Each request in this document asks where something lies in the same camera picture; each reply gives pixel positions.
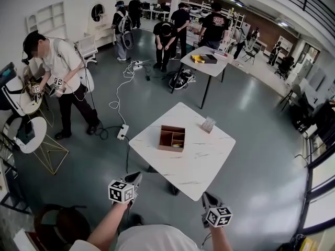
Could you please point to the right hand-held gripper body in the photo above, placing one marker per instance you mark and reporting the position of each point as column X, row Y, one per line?
column 219, row 217

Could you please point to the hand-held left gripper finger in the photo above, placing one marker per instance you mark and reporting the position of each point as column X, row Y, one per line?
column 132, row 175
column 139, row 184

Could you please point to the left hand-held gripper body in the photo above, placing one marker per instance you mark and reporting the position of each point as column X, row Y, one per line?
column 120, row 192

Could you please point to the brown wooden compartment box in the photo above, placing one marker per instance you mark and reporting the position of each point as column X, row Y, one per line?
column 165, row 140

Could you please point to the person's left forearm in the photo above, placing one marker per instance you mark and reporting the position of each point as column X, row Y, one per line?
column 110, row 223

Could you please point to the person's right forearm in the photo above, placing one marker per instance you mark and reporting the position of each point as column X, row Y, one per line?
column 221, row 239

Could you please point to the yellow tray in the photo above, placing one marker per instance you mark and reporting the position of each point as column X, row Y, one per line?
column 196, row 59

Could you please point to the person's dark legs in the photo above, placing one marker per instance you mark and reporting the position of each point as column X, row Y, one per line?
column 136, row 219

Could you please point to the white marble table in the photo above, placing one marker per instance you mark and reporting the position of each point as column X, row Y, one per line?
column 204, row 161

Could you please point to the white power strip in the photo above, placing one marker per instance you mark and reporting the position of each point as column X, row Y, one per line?
column 138, row 67
column 123, row 132
column 136, row 62

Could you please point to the dark round chair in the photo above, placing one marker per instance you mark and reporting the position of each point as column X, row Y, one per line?
column 68, row 223

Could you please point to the black white backpack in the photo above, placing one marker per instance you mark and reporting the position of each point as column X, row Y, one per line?
column 181, row 78

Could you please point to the black rectangular case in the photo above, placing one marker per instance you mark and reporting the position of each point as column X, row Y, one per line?
column 30, row 129

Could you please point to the grey chair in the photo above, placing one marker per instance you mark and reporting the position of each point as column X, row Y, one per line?
column 291, row 93

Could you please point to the white table black legs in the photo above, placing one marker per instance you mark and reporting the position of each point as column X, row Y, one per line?
column 209, row 67

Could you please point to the dark clothes rack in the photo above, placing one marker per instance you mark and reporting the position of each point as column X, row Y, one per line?
column 324, row 121

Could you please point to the white office chair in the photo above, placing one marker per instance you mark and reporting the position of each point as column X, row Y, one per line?
column 87, row 47

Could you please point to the stack of books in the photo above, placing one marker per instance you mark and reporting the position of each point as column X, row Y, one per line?
column 220, row 53

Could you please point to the white black standing machine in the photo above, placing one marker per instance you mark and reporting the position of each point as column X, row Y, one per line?
column 11, row 93

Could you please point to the black folding chair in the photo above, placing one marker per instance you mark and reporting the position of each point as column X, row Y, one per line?
column 250, row 54

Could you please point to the black office chair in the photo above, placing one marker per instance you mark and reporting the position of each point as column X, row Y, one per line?
column 285, row 67

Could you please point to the round white mirror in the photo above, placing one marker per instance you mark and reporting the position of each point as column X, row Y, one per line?
column 94, row 13

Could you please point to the white shelf panel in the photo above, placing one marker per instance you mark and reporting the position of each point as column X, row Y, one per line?
column 44, row 20

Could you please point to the round white table gold frame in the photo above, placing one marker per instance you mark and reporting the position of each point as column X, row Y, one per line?
column 39, row 129

